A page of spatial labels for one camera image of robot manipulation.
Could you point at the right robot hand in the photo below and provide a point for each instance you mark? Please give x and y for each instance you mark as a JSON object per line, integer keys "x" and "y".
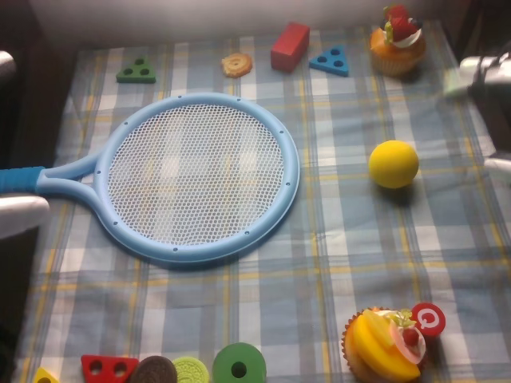
{"x": 465, "y": 77}

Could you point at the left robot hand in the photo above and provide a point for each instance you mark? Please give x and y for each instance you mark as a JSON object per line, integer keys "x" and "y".
{"x": 20, "y": 215}

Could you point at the light blue toy racket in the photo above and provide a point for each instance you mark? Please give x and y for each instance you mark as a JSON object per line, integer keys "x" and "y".
{"x": 191, "y": 171}

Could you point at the yellow foam ball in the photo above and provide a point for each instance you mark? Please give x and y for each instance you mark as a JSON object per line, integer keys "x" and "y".
{"x": 393, "y": 163}

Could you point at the toy cupcake with strawberry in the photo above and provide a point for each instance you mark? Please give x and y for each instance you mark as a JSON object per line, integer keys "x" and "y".
{"x": 395, "y": 60}

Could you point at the blue triangle block with holes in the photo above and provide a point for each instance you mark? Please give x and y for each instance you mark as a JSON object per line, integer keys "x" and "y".
{"x": 331, "y": 71}

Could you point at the yellow block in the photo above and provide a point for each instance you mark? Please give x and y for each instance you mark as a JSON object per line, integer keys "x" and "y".
{"x": 44, "y": 377}

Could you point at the red trapezoid block with holes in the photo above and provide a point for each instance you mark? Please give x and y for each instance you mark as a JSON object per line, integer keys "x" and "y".
{"x": 108, "y": 365}

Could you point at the green triangle block with holes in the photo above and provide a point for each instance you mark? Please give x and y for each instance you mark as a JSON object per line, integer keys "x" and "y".
{"x": 135, "y": 80}

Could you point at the red rectangular block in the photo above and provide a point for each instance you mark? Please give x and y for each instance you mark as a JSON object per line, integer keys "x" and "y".
{"x": 285, "y": 56}

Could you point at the brown sandwich cookie toy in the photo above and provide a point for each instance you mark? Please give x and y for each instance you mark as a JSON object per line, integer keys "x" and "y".
{"x": 153, "y": 371}

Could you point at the blue plaid tablecloth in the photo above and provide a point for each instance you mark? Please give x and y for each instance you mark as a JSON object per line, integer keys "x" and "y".
{"x": 319, "y": 239}

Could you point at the green sandwich cookie toy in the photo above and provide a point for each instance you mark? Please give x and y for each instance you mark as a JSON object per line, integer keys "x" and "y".
{"x": 191, "y": 373}

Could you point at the tan swirl biscuit toy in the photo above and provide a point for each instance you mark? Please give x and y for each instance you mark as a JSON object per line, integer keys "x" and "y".
{"x": 231, "y": 70}

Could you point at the red round Q disc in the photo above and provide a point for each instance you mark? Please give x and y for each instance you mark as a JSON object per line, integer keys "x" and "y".
{"x": 437, "y": 325}

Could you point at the toy cupcake with orange fruit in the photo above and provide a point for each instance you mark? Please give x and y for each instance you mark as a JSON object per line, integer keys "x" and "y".
{"x": 375, "y": 351}

